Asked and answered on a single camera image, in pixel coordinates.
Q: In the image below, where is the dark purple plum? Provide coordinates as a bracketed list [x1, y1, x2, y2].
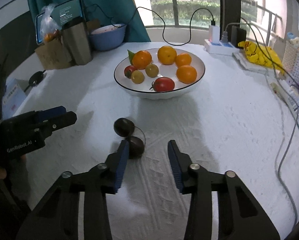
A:
[114, 118, 135, 138]
[126, 136, 145, 159]

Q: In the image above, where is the red tomato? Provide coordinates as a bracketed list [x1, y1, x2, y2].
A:
[150, 77, 175, 93]
[124, 65, 137, 79]

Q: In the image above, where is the orange mandarin with leaf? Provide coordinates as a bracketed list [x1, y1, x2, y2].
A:
[128, 50, 152, 70]

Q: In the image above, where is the large orange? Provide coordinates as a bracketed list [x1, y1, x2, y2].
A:
[157, 46, 177, 65]

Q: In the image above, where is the yellow-green small fruit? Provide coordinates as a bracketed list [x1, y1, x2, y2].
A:
[145, 63, 159, 78]

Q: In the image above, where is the small orange mandarin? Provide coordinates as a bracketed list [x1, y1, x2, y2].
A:
[175, 53, 192, 67]

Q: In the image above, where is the person's left hand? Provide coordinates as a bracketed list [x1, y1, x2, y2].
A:
[0, 155, 26, 179]

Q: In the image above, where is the small medicine box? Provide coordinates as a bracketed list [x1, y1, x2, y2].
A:
[2, 79, 26, 120]

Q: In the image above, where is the black key fob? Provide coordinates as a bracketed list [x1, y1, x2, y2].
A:
[24, 70, 46, 92]

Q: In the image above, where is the cardboard box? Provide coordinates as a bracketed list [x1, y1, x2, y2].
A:
[35, 37, 73, 70]

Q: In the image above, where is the plastic bag of fruit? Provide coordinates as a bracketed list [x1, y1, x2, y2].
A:
[39, 4, 60, 43]

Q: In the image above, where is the stainless steel tumbler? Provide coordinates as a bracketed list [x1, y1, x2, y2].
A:
[62, 16, 92, 65]

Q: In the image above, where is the blue plastic bowl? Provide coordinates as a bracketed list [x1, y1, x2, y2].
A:
[89, 24, 126, 51]

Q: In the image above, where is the white ceramic bowl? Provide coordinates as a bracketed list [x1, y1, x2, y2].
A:
[114, 48, 205, 100]

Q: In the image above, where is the tablet with lit screen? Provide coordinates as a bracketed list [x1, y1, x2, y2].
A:
[35, 0, 84, 45]

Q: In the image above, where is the white tube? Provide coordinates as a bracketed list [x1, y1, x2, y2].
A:
[278, 80, 299, 128]

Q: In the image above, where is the white power strip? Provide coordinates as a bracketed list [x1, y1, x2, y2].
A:
[204, 39, 240, 56]

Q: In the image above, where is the yellow plastic bag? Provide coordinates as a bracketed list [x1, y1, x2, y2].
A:
[238, 41, 285, 74]

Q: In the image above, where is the white charger adapter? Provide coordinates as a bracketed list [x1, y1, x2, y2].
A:
[209, 25, 220, 43]

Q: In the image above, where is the black power adapter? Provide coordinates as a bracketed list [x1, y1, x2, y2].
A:
[230, 26, 247, 48]

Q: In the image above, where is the white perforated basket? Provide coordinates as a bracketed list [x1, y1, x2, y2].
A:
[282, 41, 299, 83]

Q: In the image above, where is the balcony railing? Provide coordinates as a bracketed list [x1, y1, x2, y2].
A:
[134, 0, 282, 42]

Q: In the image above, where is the grey cable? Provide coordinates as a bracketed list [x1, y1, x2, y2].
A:
[221, 22, 299, 233]

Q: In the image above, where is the black charging cable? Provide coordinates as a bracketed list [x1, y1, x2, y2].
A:
[84, 3, 216, 46]

